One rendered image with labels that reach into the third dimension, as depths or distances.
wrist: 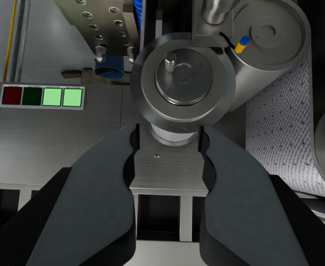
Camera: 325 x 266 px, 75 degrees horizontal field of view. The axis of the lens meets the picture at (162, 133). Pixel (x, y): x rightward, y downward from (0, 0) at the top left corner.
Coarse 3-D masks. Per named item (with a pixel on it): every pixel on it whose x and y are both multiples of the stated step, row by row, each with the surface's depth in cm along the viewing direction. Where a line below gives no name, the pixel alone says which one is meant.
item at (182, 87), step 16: (160, 64) 28; (176, 64) 28; (192, 64) 28; (208, 64) 28; (160, 80) 28; (176, 80) 28; (192, 80) 28; (208, 80) 28; (176, 96) 27; (192, 96) 27
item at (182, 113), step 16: (160, 48) 29; (176, 48) 29; (192, 48) 29; (208, 48) 29; (144, 64) 29; (144, 80) 29; (224, 80) 29; (160, 96) 29; (208, 96) 28; (160, 112) 28; (176, 112) 28; (192, 112) 28; (208, 112) 29
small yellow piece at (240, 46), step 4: (220, 32) 27; (224, 36) 26; (244, 36) 23; (228, 40) 26; (240, 40) 23; (244, 40) 23; (248, 40) 23; (232, 44) 25; (240, 44) 23; (244, 44) 23; (232, 48) 25; (236, 48) 24; (240, 48) 24; (236, 52) 25; (240, 52) 25
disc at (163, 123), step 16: (176, 32) 31; (144, 48) 31; (224, 64) 30; (144, 96) 29; (224, 96) 29; (144, 112) 29; (224, 112) 29; (160, 128) 29; (176, 128) 29; (192, 128) 29
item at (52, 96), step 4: (44, 92) 63; (48, 92) 63; (52, 92) 63; (56, 92) 63; (60, 92) 63; (44, 96) 63; (48, 96) 63; (52, 96) 63; (56, 96) 63; (60, 96) 63; (44, 100) 63; (48, 100) 63; (52, 100) 63; (56, 100) 63; (44, 104) 62; (48, 104) 62; (52, 104) 62; (56, 104) 62
